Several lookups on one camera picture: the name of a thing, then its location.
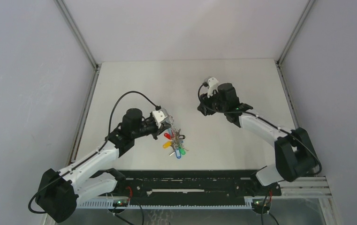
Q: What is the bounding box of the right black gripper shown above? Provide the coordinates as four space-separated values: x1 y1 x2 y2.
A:
198 88 228 116

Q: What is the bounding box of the bunch of coloured tagged keys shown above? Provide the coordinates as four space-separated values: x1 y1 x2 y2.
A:
162 127 188 159

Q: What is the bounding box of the blue handled metal keyring holder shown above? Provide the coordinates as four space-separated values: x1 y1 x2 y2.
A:
165 115 176 131

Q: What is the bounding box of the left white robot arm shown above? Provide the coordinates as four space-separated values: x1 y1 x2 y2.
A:
32 108 171 223

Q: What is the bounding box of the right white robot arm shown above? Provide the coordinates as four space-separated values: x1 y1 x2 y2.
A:
197 77 322 195

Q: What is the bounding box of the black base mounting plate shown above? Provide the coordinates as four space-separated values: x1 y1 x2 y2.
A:
113 170 282 205

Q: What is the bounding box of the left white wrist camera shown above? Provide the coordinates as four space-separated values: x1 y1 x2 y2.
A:
151 108 169 128

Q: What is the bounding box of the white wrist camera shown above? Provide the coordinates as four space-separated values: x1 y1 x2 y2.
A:
151 108 169 128
204 77 220 98

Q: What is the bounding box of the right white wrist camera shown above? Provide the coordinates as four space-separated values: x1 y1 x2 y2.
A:
204 77 220 98

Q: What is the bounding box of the aluminium frame rail right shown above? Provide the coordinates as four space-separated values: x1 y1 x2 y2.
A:
275 0 318 128

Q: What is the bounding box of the aluminium frame rail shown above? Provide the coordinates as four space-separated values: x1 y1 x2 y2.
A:
55 0 98 165
275 0 318 128

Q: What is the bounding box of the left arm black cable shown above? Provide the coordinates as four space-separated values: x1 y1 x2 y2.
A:
28 90 162 214

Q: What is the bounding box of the white slotted cable duct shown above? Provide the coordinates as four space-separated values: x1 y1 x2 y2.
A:
77 198 254 210

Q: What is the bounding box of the aluminium frame rail left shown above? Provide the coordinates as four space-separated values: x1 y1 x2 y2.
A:
55 0 98 165

